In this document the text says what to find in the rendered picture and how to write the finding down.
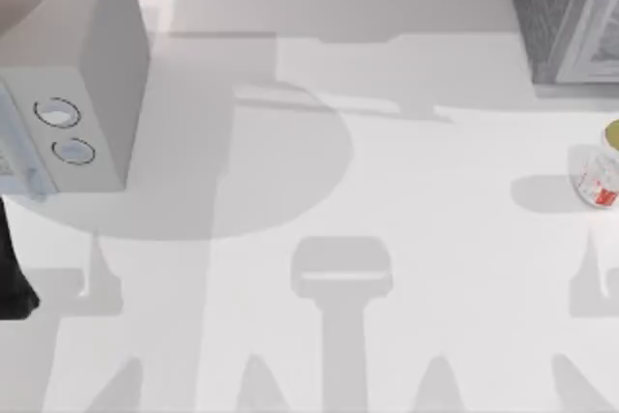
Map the small microwave knob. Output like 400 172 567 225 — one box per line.
50 136 97 167

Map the pale microwave oven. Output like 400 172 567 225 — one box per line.
0 0 151 201

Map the large microwave knob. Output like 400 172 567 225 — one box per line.
33 96 82 130

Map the grey cabinet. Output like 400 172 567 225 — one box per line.
501 0 619 86

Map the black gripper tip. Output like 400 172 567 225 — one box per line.
0 194 41 321

